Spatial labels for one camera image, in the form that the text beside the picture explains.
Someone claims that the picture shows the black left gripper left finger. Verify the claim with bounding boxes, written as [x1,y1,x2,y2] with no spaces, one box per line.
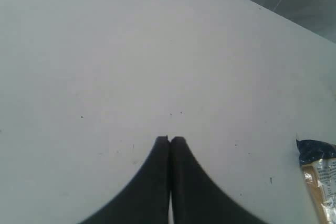
[82,136,170,223]

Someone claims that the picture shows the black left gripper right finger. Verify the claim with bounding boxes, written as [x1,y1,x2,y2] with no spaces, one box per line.
[170,137,264,223]

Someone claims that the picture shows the noodle pack black ends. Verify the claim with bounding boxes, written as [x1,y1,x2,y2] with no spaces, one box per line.
[296,140,335,223]

